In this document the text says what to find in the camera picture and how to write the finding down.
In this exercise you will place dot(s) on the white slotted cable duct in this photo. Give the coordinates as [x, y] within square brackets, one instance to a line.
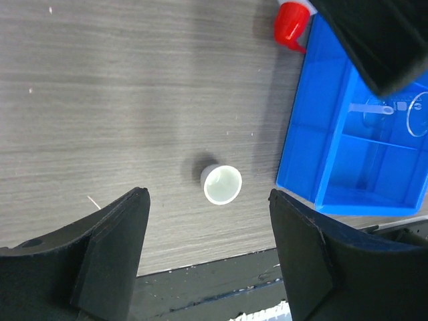
[279, 312]

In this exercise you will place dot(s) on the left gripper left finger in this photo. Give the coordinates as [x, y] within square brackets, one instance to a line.
[83, 271]

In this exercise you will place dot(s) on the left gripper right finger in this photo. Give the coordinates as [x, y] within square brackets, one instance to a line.
[332, 271]

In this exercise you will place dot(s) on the blue divided plastic bin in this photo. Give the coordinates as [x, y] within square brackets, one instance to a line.
[331, 159]

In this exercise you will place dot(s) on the white squeeze bottle red cap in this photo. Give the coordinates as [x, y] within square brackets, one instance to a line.
[291, 21]

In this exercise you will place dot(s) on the clear glass beaker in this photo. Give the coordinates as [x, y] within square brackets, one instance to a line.
[416, 120]

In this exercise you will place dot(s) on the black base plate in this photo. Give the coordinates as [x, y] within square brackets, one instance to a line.
[218, 290]

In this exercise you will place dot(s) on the small translucent plastic cup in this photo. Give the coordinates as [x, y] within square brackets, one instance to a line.
[221, 184]

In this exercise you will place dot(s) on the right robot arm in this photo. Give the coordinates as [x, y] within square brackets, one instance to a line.
[385, 40]

